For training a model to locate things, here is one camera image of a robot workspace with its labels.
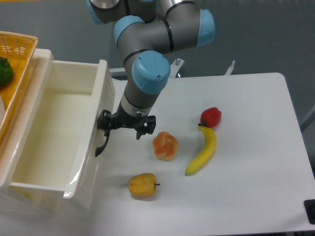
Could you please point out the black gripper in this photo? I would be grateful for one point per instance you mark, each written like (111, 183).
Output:
(121, 119)

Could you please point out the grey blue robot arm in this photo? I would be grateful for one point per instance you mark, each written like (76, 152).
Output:
(143, 38)

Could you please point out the white drawer cabinet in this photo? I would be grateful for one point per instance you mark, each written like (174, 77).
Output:
(19, 204)

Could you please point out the knotted toy bread roll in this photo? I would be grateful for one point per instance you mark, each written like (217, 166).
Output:
(165, 146)

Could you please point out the yellow toy bell pepper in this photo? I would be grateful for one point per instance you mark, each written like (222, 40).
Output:
(143, 185)

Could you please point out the red toy pepper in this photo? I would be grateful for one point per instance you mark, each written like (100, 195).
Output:
(211, 117)

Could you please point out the yellow toy banana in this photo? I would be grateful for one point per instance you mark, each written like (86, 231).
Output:
(207, 152)

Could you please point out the green toy pepper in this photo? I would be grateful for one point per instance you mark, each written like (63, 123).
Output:
(6, 72)

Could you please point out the yellow woven basket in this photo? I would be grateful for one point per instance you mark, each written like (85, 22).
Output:
(16, 52)

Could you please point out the black corner device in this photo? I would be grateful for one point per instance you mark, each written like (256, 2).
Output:
(310, 210)

